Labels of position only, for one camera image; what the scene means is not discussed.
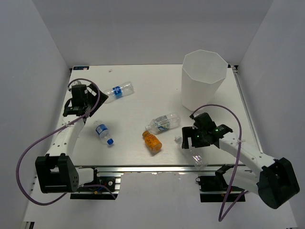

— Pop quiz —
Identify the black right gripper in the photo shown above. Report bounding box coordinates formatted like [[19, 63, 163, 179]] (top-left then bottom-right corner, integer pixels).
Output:
[[182, 126, 210, 149]]

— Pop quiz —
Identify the Aquafina bottle white cap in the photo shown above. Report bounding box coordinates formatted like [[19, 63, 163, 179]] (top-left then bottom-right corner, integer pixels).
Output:
[[103, 81, 134, 104]]

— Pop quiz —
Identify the clear unlabelled plastic bottle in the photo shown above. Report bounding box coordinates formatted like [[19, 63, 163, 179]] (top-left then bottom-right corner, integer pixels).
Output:
[[174, 136, 208, 171]]

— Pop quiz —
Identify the clear bottle white green label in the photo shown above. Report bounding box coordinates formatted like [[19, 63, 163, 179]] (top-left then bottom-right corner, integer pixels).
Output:
[[145, 112, 181, 134]]

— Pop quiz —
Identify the clear bottle blue cap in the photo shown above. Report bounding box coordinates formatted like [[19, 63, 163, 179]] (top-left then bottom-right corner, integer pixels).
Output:
[[94, 121, 114, 146]]

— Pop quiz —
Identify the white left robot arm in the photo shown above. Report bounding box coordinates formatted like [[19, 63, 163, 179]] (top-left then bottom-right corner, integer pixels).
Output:
[[35, 83, 108, 193]]

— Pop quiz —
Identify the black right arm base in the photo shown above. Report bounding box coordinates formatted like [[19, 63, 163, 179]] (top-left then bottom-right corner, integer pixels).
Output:
[[195, 165, 234, 203]]

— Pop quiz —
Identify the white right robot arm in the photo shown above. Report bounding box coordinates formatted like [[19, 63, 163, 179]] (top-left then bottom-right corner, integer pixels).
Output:
[[182, 113, 300, 209]]

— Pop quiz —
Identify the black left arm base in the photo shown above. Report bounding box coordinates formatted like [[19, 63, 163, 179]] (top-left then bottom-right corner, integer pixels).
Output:
[[70, 167, 122, 200]]

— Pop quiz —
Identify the white octagonal bin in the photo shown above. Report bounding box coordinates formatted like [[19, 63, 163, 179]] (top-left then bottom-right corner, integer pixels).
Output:
[[181, 50, 228, 111]]

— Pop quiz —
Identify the blue table edge label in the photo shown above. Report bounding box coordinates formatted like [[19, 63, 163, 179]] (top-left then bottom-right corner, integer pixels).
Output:
[[72, 66, 89, 71]]

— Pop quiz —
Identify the orange plastic bottle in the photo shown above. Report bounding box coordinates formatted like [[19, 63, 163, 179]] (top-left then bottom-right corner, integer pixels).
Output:
[[142, 131, 162, 154]]

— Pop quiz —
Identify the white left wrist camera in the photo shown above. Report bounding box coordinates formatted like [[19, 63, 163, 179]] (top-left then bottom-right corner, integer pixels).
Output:
[[68, 80, 81, 91]]

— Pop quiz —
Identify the aluminium table rail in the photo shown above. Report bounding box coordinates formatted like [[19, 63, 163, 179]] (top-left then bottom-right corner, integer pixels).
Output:
[[228, 64, 263, 152]]

